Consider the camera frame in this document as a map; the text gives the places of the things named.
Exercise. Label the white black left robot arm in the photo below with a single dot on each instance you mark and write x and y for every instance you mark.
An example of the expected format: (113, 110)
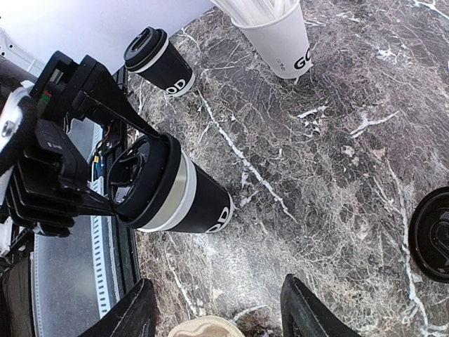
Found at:
(19, 67)

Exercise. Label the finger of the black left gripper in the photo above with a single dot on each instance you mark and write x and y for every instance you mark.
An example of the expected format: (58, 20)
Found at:
(87, 202)

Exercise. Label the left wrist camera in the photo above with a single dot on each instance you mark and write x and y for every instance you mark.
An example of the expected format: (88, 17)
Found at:
(44, 178)

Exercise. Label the stack of black lids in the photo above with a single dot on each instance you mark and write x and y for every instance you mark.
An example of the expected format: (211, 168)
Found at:
(428, 235)

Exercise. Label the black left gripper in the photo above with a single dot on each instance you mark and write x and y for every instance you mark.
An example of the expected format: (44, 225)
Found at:
(61, 90)

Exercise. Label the black and white paper cup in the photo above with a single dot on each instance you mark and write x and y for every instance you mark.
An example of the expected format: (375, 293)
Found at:
(169, 71)

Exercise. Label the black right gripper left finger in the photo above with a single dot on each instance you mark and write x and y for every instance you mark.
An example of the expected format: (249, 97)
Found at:
(133, 315)

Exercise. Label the bundle of wrapped straws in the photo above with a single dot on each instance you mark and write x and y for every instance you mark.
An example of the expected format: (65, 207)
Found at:
(251, 13)

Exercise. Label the white slotted cable duct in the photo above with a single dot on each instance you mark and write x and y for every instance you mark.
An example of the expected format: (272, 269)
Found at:
(99, 264)

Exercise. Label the brown cardboard cup carrier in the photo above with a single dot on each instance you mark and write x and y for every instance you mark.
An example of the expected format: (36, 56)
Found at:
(208, 326)

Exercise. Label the black table edge rail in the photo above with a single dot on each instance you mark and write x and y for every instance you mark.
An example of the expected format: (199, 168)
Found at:
(124, 243)

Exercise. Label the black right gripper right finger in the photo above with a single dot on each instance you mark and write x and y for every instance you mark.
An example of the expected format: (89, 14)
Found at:
(303, 314)

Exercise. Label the white cup holding straws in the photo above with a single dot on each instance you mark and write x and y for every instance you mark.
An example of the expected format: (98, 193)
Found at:
(282, 43)

